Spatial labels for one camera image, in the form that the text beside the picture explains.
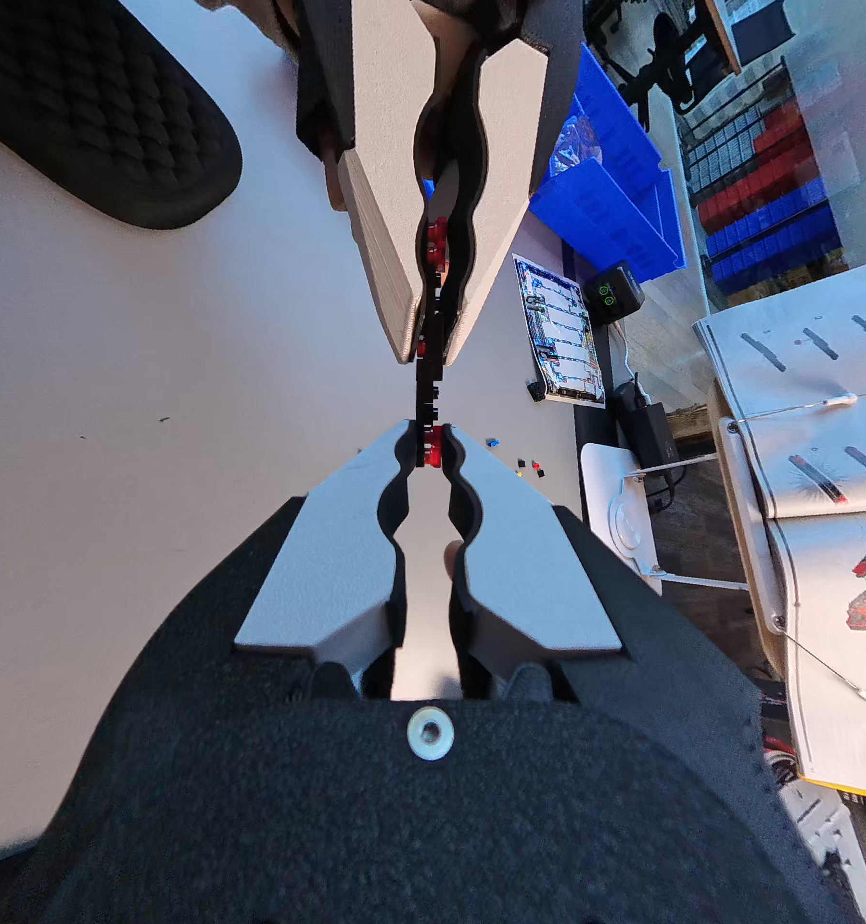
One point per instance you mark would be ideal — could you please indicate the black power adapter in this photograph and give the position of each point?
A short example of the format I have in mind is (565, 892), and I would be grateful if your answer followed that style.
(649, 429)

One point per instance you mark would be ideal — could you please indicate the black office chair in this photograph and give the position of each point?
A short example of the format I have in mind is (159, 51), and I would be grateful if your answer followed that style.
(657, 58)

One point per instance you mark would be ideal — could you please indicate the black lego plate white emblem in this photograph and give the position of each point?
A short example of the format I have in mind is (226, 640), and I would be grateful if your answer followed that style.
(431, 346)

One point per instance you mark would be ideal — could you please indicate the stack of red blue bins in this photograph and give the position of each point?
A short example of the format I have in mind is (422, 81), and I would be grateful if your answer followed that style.
(765, 202)

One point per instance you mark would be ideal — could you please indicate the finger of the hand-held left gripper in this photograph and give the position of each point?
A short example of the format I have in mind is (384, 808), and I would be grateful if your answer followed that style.
(512, 144)
(382, 144)

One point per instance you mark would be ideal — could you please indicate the sticker sheet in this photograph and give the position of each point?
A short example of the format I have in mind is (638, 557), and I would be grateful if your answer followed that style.
(559, 332)

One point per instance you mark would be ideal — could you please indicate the person's left hand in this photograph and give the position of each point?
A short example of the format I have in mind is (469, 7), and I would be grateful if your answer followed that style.
(337, 184)

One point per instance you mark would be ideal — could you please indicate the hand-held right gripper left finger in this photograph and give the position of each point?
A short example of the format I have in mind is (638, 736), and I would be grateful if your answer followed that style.
(325, 577)

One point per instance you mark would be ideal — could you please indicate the scattered small lego pieces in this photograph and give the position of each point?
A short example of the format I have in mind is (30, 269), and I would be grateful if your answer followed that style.
(527, 465)

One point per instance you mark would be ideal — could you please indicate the small black lego piece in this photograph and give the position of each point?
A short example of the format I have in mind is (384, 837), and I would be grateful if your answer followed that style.
(535, 391)

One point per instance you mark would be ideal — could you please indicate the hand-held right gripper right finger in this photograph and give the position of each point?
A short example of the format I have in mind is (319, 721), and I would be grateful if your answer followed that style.
(534, 577)

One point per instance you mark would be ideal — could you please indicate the clear bag of lego parts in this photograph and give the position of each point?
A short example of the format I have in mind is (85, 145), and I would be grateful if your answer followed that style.
(579, 144)

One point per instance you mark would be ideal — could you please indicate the black charger green lights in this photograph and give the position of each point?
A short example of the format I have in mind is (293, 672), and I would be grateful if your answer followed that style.
(613, 292)

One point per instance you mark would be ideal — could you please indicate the black quilted wrist rest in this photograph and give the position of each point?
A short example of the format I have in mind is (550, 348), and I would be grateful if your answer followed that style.
(101, 108)

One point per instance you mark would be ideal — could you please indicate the person's right hand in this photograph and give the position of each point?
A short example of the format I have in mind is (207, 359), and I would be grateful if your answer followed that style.
(452, 559)

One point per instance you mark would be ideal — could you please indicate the white stand base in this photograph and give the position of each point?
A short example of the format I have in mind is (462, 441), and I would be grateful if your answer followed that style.
(613, 498)

